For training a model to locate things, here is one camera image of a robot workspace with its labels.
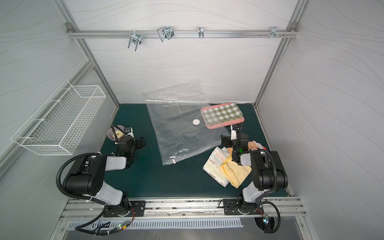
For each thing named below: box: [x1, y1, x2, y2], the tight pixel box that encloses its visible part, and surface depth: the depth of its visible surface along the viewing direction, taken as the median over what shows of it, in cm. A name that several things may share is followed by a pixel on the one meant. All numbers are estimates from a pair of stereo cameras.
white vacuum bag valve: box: [192, 119, 201, 126], surface depth 110 cm
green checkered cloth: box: [202, 102, 244, 126], surface depth 117 cm
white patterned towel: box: [202, 146, 230, 188], surface depth 88 cm
